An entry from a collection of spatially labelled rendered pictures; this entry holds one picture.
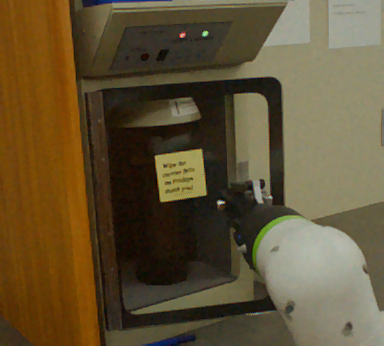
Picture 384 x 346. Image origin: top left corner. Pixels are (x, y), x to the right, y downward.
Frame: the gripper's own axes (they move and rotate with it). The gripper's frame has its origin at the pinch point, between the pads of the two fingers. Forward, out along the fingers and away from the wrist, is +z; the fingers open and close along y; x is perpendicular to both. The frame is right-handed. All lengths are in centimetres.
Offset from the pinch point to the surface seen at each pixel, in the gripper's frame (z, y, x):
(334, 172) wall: 82, -15, -52
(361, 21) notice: 86, 27, -62
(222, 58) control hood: 11.1, 22.0, -2.3
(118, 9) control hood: -4.9, 30.3, 16.0
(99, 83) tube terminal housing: 6.3, 19.8, 18.7
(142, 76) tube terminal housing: 9.3, 20.2, 11.5
